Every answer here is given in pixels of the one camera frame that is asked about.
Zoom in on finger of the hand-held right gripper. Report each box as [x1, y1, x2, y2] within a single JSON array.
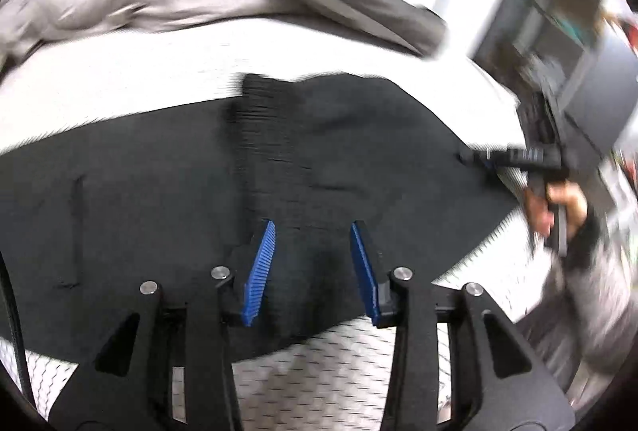
[[459, 145, 570, 173]]

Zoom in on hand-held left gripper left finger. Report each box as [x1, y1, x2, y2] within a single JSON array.
[[47, 220, 276, 431]]

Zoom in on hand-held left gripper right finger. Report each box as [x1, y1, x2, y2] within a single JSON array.
[[350, 220, 574, 431]]

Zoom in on black pants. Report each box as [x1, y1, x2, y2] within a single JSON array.
[[0, 73, 524, 364]]

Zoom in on person's right forearm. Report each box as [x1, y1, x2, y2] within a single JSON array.
[[551, 207, 638, 374]]

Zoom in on person's right hand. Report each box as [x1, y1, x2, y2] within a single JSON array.
[[523, 181, 590, 238]]

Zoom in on dark grey panel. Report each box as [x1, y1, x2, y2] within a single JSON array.
[[552, 31, 638, 155]]

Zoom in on open wardrobe shelf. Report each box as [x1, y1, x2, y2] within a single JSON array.
[[473, 0, 614, 123]]

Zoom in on white patterned bed mattress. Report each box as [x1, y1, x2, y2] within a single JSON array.
[[0, 15, 564, 431]]

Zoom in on black cable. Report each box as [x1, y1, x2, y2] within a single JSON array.
[[0, 252, 37, 412]]

